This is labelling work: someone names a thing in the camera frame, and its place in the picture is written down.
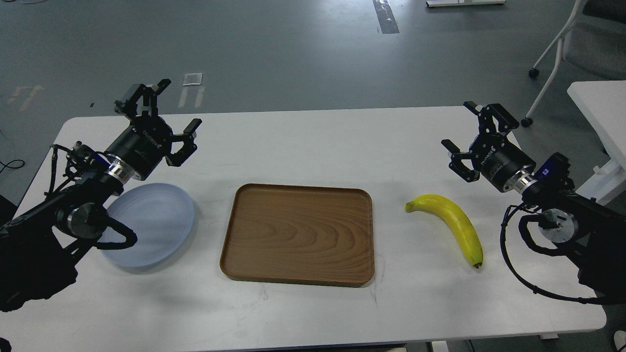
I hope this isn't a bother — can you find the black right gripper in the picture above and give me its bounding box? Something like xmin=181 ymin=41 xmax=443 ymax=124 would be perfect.
xmin=441 ymin=102 xmax=537 ymax=192

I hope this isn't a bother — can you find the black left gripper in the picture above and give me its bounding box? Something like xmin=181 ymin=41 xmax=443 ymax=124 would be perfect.
xmin=105 ymin=79 xmax=202 ymax=181

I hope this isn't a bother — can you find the yellow banana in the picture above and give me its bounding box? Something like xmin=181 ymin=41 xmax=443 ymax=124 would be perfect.
xmin=404 ymin=194 xmax=484 ymax=269

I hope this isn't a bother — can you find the light blue plate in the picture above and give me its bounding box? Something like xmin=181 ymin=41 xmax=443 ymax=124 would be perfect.
xmin=102 ymin=183 xmax=195 ymax=269

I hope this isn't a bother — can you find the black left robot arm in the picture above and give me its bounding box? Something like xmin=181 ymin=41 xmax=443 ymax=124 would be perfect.
xmin=0 ymin=79 xmax=201 ymax=312

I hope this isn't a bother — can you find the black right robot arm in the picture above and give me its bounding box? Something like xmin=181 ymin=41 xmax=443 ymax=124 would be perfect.
xmin=441 ymin=102 xmax=625 ymax=305

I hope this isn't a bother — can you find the white side table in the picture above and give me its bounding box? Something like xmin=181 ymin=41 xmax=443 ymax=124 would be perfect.
xmin=567 ymin=81 xmax=626 ymax=205

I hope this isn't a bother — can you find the white office chair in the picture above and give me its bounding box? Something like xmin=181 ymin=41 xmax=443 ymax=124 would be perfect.
xmin=521 ymin=0 xmax=626 ymax=128

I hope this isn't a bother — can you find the brown wooden tray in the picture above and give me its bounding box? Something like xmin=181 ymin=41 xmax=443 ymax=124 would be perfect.
xmin=220 ymin=183 xmax=375 ymax=287

